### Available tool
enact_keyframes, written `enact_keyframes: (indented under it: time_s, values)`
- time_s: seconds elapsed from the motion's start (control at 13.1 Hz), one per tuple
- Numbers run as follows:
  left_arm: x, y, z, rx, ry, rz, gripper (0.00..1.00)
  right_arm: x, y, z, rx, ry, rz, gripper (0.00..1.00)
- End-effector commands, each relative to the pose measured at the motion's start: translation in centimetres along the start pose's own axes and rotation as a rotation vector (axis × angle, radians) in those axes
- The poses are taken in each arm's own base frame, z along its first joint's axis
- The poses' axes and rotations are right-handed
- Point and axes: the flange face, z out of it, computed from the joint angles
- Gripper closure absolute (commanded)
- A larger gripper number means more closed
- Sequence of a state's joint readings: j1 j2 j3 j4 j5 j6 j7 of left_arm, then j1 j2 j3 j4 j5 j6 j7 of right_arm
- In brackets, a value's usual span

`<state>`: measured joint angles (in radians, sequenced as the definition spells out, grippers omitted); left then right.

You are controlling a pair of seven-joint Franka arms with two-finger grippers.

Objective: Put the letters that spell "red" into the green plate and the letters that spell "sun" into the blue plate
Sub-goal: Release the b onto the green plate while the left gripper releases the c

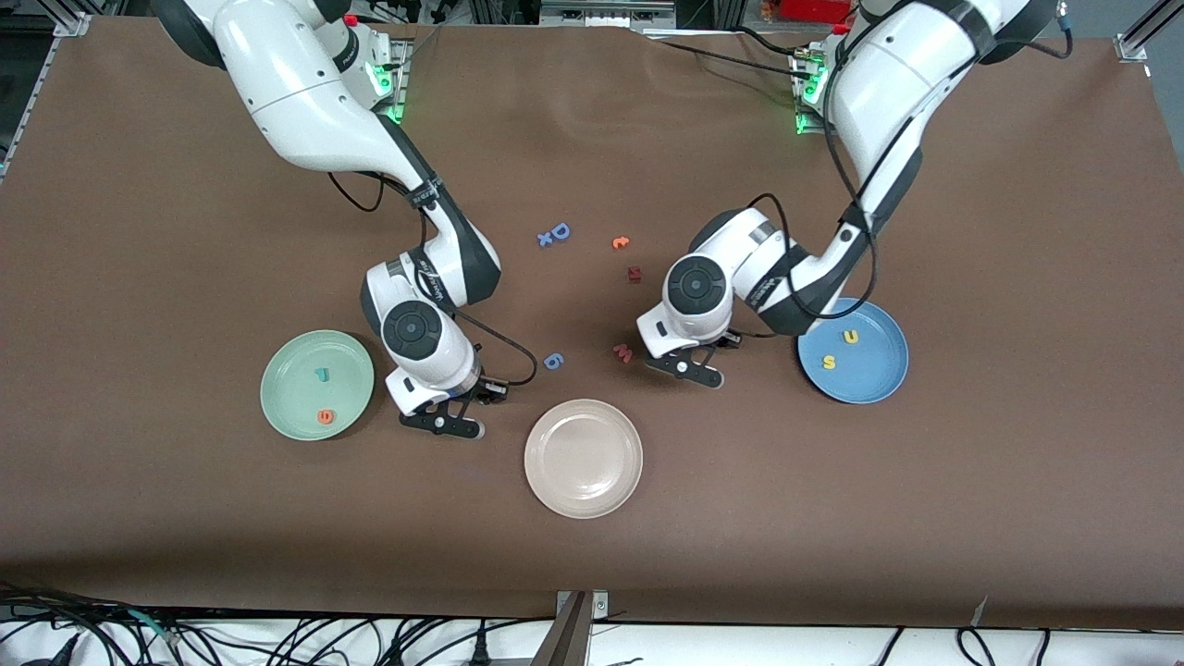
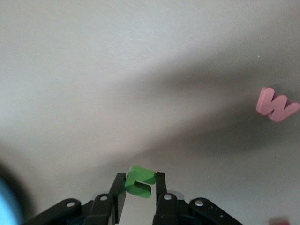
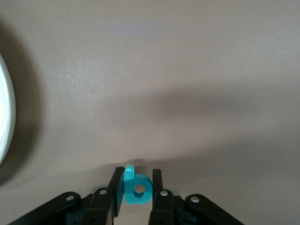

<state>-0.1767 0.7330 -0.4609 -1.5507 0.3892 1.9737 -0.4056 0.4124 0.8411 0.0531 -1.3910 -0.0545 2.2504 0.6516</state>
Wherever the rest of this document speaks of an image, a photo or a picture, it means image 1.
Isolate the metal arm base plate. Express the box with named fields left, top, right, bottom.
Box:
left=791, top=51, right=833, bottom=136
left=365, top=37, right=409, bottom=126

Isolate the brown table cover sheet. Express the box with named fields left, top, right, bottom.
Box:
left=0, top=17, right=1184, bottom=632

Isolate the red box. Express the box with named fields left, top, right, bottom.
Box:
left=777, top=0, right=857, bottom=24

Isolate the teal floor cable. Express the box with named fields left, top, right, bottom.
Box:
left=125, top=606, right=181, bottom=648

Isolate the beige plate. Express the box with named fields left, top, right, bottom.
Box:
left=524, top=399, right=645, bottom=520

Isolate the grey power strip box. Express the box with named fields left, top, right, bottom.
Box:
left=541, top=0, right=676, bottom=29

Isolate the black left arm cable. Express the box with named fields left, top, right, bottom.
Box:
left=740, top=37, right=880, bottom=339

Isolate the blue plate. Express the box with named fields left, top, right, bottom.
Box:
left=797, top=297, right=910, bottom=405

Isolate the metal table bracket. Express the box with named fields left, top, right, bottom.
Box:
left=532, top=589, right=610, bottom=666

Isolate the pale green plate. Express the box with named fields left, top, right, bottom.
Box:
left=260, top=329, right=376, bottom=442

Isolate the aluminium frame profile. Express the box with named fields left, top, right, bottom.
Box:
left=0, top=11, right=92, bottom=181
left=1115, top=0, right=1184, bottom=64

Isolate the black table cable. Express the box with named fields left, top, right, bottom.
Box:
left=643, top=35, right=815, bottom=82
left=729, top=25, right=813, bottom=58

